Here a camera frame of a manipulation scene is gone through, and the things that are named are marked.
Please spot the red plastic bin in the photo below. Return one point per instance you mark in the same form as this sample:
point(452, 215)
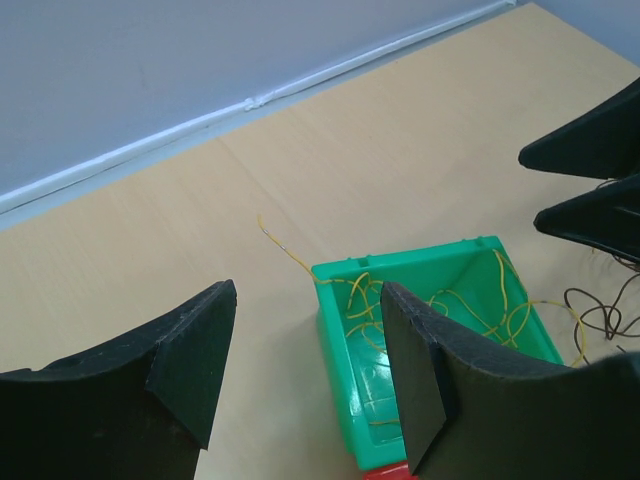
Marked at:
point(394, 471)

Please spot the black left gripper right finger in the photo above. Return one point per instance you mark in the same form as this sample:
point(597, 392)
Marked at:
point(470, 408)

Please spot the far green plastic bin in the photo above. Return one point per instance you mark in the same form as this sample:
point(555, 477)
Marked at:
point(471, 281)

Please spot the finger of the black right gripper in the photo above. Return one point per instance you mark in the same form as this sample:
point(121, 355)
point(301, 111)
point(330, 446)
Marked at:
point(606, 218)
point(600, 144)

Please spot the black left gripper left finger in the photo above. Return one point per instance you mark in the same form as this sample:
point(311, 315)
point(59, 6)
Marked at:
point(138, 406)

